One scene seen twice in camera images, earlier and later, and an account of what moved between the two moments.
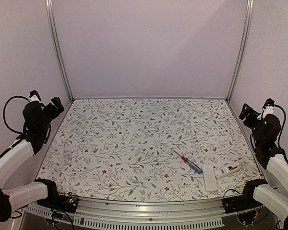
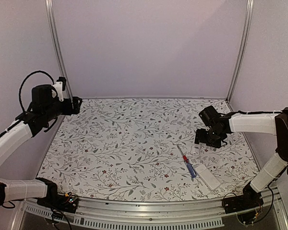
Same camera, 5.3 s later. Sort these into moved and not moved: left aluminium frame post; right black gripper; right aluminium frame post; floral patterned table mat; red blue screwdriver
Moved: red blue screwdriver; right black gripper
Not moved: right aluminium frame post; floral patterned table mat; left aluminium frame post
